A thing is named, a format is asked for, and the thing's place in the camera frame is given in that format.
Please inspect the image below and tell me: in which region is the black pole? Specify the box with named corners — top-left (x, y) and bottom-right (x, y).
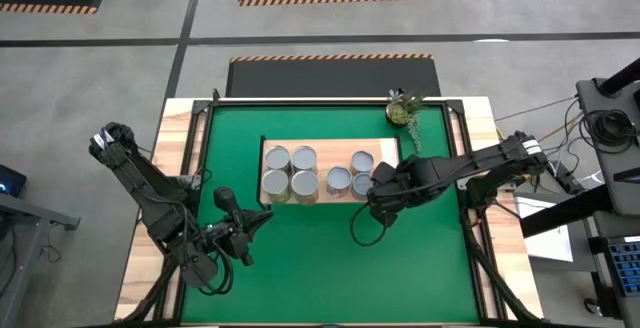
top-left (598, 57), bottom-right (640, 97)

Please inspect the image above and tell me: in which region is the peas tin can blue label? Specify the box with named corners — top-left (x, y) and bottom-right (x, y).
top-left (291, 145), bottom-right (319, 173)

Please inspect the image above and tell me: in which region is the cherries tin can blue label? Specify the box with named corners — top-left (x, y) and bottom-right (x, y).
top-left (263, 144), bottom-right (292, 173)

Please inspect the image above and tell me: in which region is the grey desk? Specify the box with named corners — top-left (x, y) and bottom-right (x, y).
top-left (0, 191), bottom-right (81, 314)

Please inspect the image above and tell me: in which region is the wooden shelf black metal frame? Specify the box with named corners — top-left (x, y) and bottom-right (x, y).
top-left (256, 135), bottom-right (404, 209)

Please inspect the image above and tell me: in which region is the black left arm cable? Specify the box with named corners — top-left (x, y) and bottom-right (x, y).
top-left (177, 202), bottom-right (236, 298)

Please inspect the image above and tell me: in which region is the pears tin can green label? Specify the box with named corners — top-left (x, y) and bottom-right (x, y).
top-left (260, 169), bottom-right (292, 205)

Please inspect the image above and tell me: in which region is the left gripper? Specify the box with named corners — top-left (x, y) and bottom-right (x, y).
top-left (202, 211), bottom-right (275, 267)

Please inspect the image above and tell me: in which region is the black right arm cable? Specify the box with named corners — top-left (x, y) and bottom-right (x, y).
top-left (348, 201), bottom-right (392, 248)

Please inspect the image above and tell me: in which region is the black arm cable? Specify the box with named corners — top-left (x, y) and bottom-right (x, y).
top-left (177, 202), bottom-right (236, 298)
top-left (348, 201), bottom-right (392, 248)

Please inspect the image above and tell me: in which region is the backlit keyboard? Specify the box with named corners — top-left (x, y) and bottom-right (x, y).
top-left (607, 237), bottom-right (640, 299)

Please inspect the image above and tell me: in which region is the black device blue light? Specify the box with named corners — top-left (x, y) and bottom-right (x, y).
top-left (0, 164), bottom-right (27, 198)

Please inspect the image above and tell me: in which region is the green table mat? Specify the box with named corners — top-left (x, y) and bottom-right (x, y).
top-left (180, 103), bottom-right (481, 325)

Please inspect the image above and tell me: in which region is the pineapple tin can red label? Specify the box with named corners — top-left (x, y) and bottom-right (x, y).
top-left (290, 169), bottom-right (321, 206)

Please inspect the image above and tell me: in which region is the white paper sheet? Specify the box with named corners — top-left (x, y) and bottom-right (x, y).
top-left (514, 195), bottom-right (575, 263)

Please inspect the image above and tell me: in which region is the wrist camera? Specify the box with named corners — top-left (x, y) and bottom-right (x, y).
top-left (213, 185), bottom-right (240, 215)
top-left (373, 161), bottom-right (400, 185)

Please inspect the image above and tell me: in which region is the coiled black cable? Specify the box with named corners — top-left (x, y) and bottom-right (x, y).
top-left (582, 109), bottom-right (640, 155)

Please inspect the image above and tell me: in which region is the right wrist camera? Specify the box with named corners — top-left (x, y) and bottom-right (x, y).
top-left (373, 161), bottom-right (400, 185)

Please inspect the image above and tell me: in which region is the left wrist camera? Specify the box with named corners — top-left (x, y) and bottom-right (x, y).
top-left (213, 185), bottom-right (240, 215)

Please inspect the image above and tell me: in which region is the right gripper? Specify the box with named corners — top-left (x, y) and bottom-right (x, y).
top-left (367, 160), bottom-right (436, 227)

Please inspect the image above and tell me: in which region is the grey equipment cart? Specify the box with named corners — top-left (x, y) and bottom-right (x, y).
top-left (574, 76), bottom-right (640, 217)

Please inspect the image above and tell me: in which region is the black metal beam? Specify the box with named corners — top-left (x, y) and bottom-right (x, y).
top-left (519, 183), bottom-right (617, 236)

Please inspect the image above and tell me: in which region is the black metal rig frame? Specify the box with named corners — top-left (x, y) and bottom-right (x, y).
top-left (113, 87), bottom-right (546, 328)

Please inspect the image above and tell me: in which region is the mixed fruit tin can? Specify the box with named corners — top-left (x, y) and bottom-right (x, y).
top-left (326, 165), bottom-right (353, 198)

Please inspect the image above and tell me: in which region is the orange labelled tin can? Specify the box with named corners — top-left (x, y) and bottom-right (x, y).
top-left (350, 150), bottom-right (376, 175)

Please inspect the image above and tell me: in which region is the grey loose cable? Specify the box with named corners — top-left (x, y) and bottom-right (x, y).
top-left (493, 95), bottom-right (580, 123)

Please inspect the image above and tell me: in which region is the potted succulent plant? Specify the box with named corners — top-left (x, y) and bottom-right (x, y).
top-left (383, 89), bottom-right (426, 154)

